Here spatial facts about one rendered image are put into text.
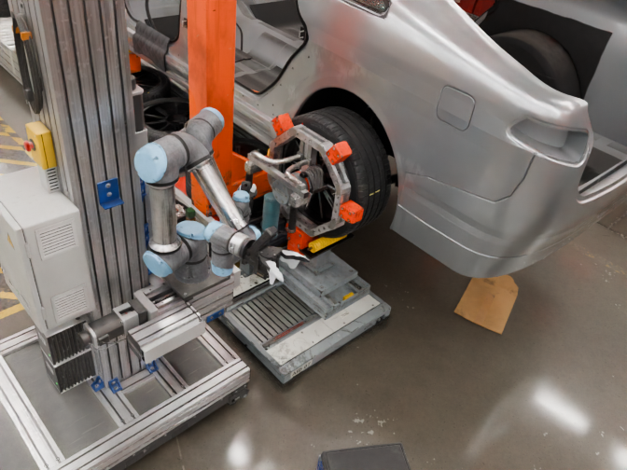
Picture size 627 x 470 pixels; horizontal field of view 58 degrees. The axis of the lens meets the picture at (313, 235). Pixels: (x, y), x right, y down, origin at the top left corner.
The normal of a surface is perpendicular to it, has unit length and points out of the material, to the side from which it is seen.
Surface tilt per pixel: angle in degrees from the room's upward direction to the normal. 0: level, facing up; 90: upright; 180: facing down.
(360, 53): 90
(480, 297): 1
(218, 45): 90
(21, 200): 0
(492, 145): 90
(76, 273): 90
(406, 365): 0
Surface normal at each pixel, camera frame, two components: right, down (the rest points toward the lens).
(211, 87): 0.67, 0.51
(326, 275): 0.11, -0.79
